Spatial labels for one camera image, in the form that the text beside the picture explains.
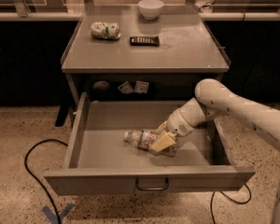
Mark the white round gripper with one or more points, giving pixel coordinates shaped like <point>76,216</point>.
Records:
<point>178,125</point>

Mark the clear plastic water bottle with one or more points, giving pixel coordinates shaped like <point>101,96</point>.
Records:
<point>143,139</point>

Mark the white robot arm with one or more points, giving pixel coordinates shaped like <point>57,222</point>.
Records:
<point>211,99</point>

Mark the grey open top drawer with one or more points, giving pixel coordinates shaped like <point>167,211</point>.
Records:
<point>98,161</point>

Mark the white tag card right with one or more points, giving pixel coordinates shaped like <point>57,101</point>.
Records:
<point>141,87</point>

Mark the white tag card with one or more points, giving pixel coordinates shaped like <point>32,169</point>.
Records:
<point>125,88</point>
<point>141,87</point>

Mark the white tag card left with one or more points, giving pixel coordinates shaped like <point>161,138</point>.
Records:
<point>125,88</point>

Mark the round grey object under table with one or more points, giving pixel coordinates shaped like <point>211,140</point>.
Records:
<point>101,88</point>

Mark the grey metal cabinet table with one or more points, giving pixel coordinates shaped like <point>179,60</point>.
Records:
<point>186,47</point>

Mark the dark chocolate bar packet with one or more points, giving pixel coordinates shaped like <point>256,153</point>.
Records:
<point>144,41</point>

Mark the crushed green white can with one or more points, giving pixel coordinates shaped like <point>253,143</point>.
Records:
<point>105,30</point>

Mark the white ceramic bowl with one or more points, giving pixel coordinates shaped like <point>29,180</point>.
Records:
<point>150,9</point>

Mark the long white back counter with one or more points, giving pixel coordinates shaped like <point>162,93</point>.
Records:
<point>114,13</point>

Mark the metal drawer handle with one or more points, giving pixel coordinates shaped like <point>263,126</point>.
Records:
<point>152,184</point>

